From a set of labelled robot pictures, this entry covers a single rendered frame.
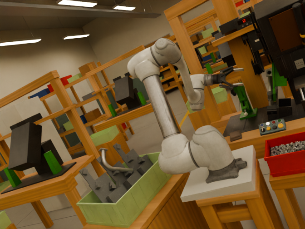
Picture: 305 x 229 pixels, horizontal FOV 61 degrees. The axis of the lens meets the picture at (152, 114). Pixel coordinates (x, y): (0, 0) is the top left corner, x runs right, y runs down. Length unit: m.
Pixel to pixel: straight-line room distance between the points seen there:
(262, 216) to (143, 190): 0.72
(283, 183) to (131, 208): 0.86
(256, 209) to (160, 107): 0.72
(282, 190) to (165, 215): 0.70
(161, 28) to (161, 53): 10.88
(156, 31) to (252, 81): 10.40
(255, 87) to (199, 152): 1.05
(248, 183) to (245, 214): 0.19
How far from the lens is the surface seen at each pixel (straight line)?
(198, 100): 1.94
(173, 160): 1.44
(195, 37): 9.00
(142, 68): 1.55
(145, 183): 1.77
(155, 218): 1.70
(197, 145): 1.39
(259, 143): 1.79
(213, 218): 1.52
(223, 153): 1.41
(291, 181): 1.51
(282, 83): 1.91
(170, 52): 1.53
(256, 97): 2.31
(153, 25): 12.51
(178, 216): 1.87
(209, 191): 1.42
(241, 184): 1.37
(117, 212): 1.64
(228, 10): 2.23
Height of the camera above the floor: 1.60
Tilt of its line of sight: 10 degrees down
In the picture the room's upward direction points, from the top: 25 degrees counter-clockwise
